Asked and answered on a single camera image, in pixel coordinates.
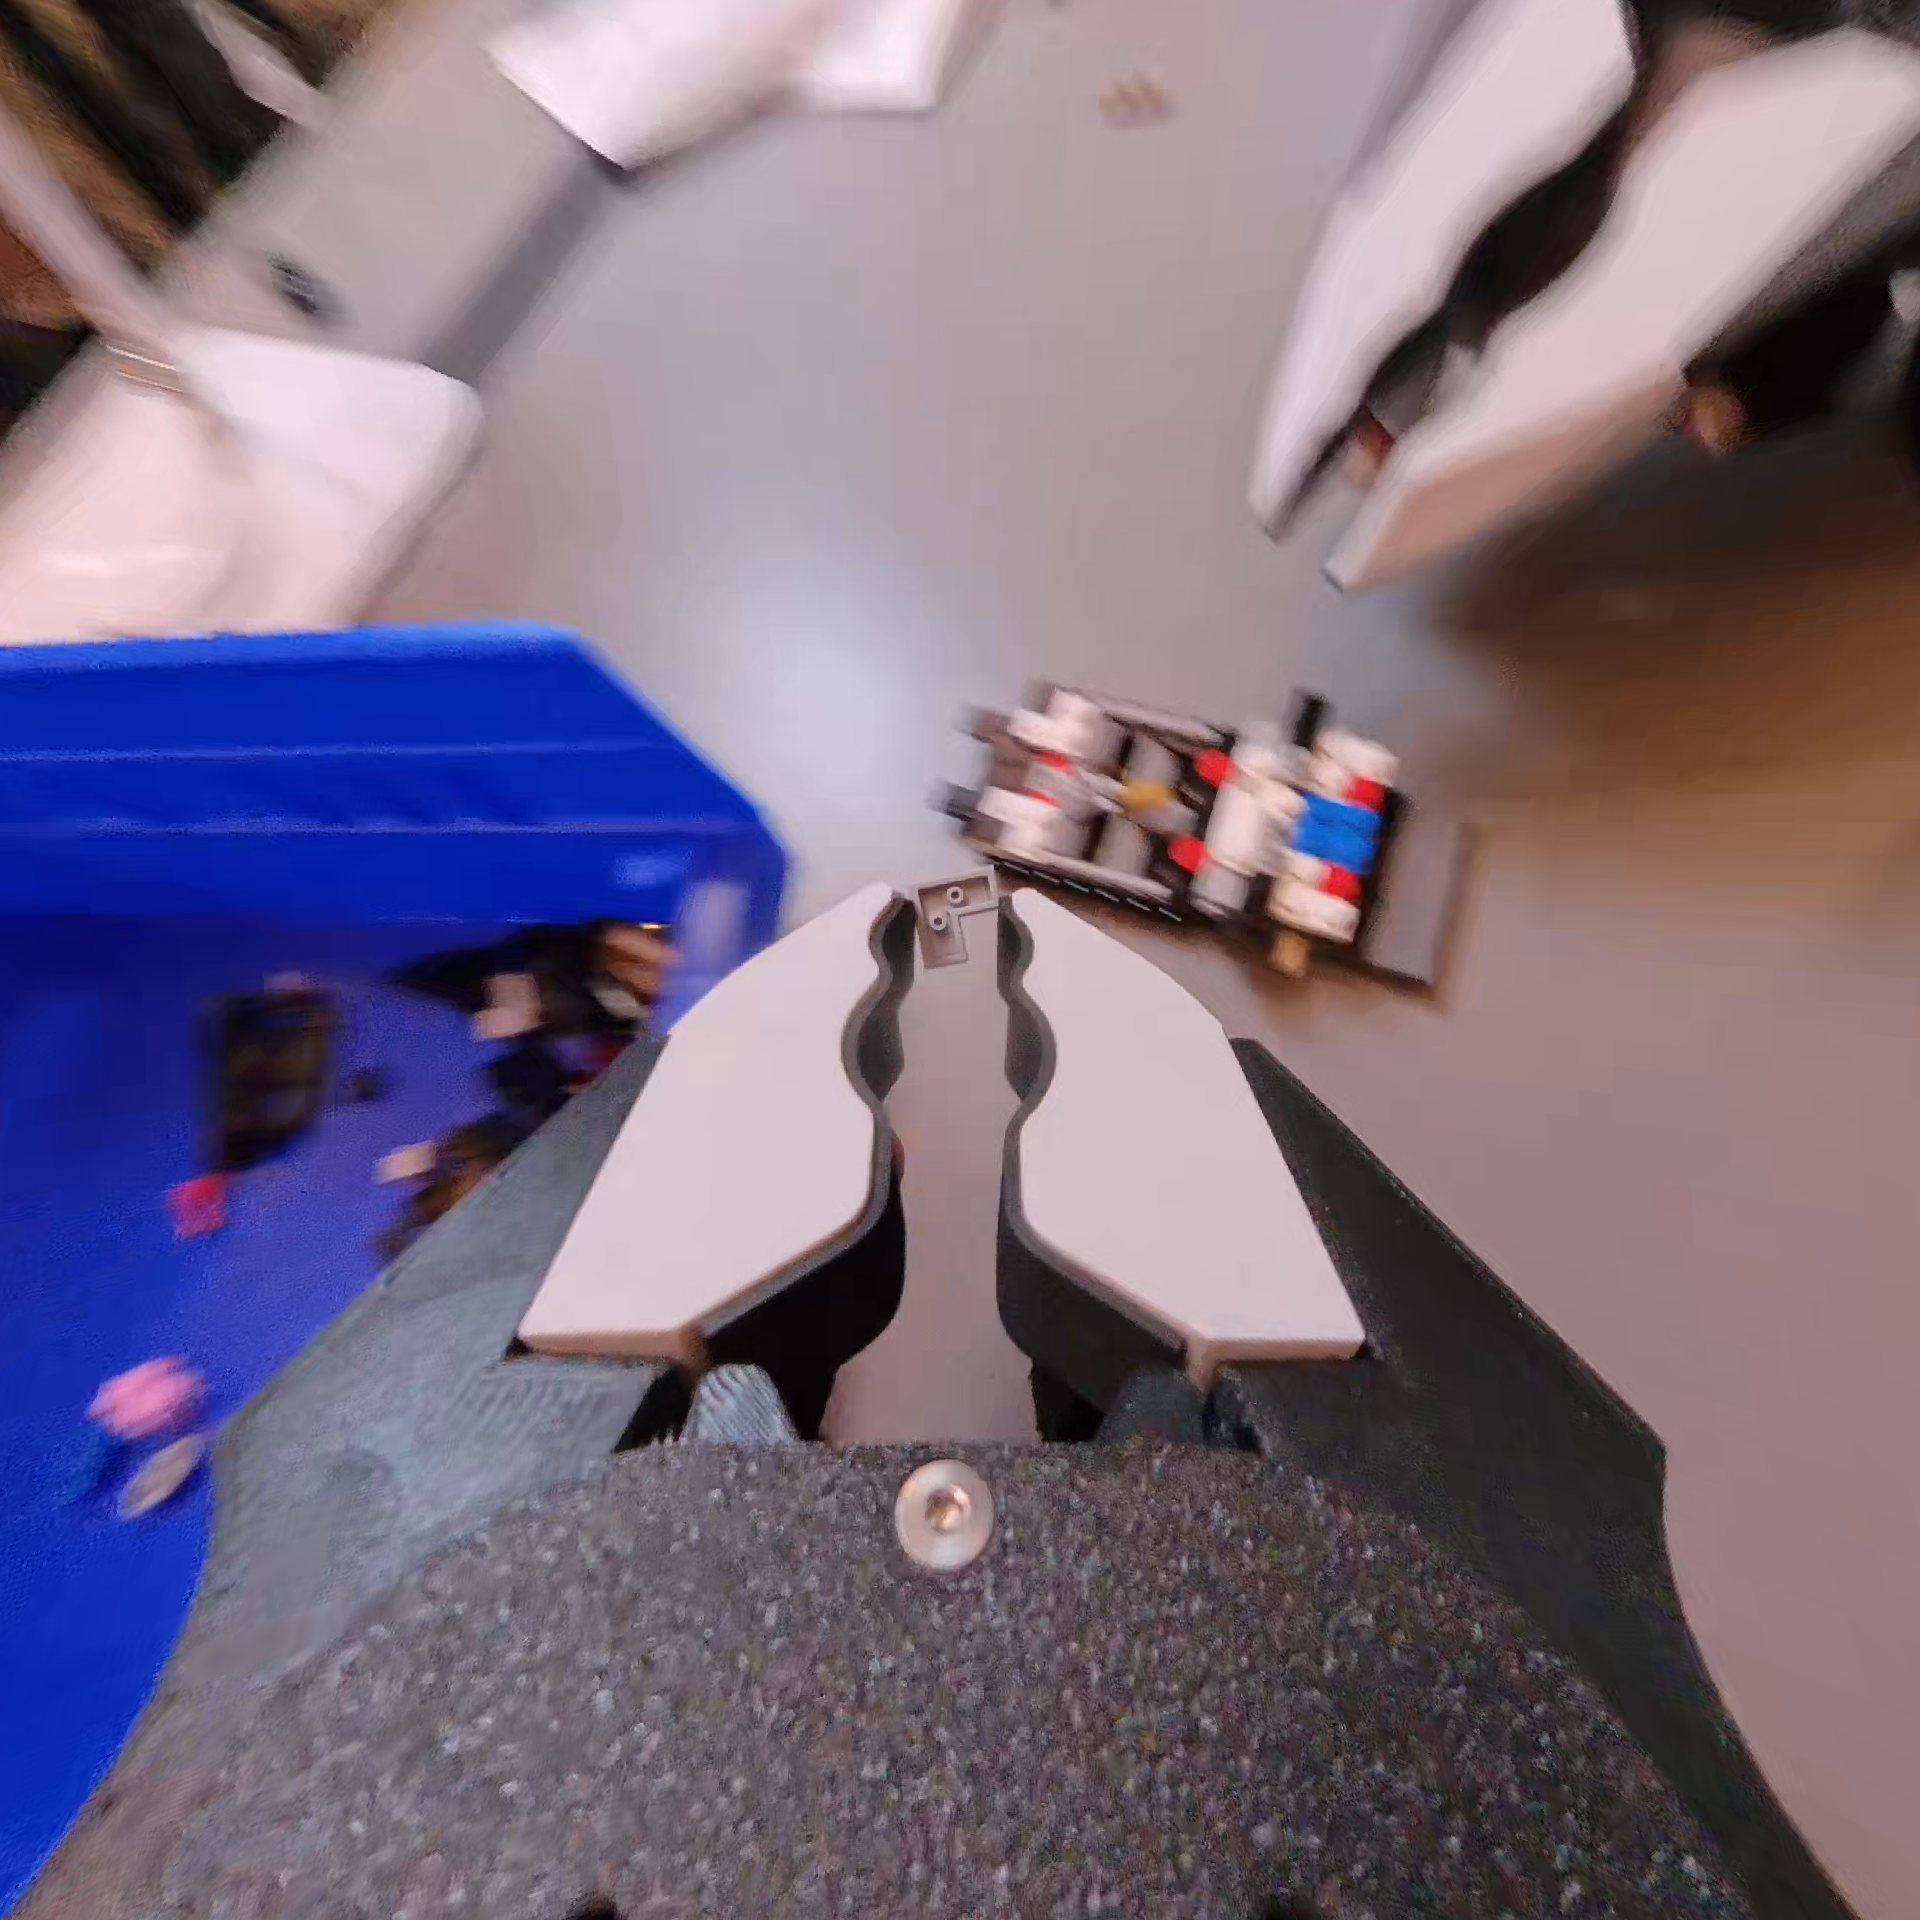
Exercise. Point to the small grey lego plate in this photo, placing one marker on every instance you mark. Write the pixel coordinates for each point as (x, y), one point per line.
(957, 914)

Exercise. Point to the white paper sheets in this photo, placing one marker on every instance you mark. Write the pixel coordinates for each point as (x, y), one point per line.
(721, 76)

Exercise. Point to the white book stand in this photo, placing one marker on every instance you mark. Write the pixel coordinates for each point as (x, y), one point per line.
(240, 480)

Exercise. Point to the small brown lego piece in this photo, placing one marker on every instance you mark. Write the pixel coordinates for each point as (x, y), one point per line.
(1134, 99)

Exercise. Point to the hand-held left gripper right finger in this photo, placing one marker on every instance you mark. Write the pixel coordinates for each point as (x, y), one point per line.
(1171, 1186)

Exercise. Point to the lego car model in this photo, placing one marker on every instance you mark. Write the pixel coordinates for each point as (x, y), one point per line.
(1201, 812)

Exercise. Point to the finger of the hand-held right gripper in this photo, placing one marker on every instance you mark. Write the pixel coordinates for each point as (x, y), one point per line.
(1471, 180)
(1680, 270)

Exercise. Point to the blue plastic bin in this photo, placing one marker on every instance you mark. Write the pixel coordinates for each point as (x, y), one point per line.
(300, 751)

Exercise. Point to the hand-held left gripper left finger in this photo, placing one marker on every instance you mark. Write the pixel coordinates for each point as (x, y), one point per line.
(737, 1186)

